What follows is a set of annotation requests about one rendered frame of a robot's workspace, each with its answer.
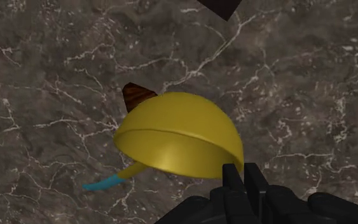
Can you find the yellow bowl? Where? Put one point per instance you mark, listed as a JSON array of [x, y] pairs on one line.
[[178, 130]]

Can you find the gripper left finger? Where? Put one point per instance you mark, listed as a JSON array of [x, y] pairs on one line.
[[231, 198]]

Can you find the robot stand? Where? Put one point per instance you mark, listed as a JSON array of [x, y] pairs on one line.
[[222, 6]]

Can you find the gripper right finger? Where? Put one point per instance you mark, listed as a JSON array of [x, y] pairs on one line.
[[256, 192]]

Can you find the yellow utensil with blue tip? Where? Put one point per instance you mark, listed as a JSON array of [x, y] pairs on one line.
[[104, 184]]

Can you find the brown wooden block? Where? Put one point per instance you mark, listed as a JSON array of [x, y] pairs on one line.
[[133, 94]]

